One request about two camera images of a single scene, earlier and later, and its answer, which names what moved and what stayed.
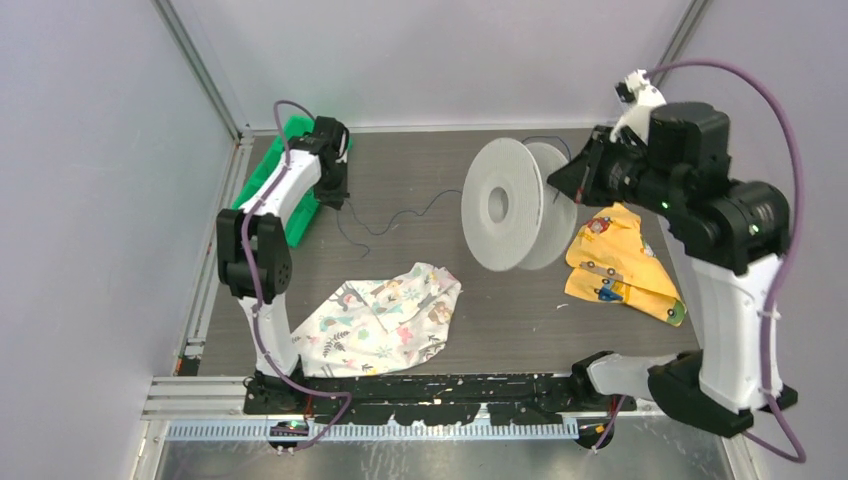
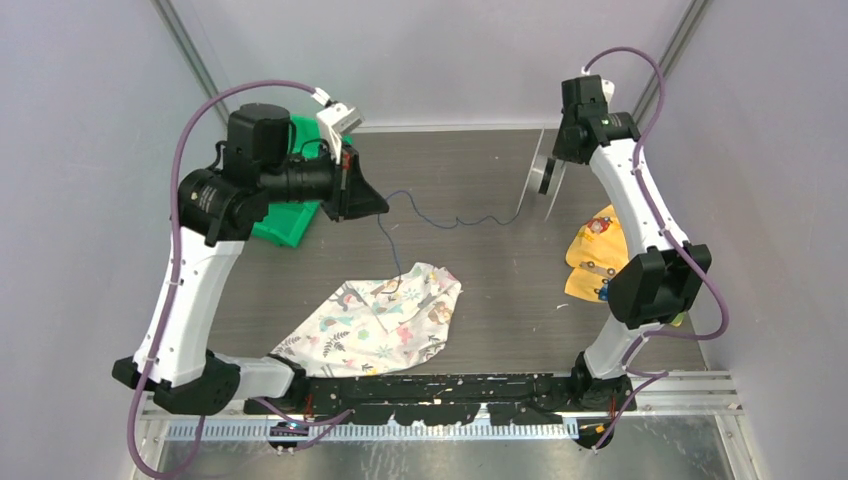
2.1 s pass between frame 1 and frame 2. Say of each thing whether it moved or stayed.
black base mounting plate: stayed
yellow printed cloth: stayed
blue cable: moved
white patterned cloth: stayed
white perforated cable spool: moved
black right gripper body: moved
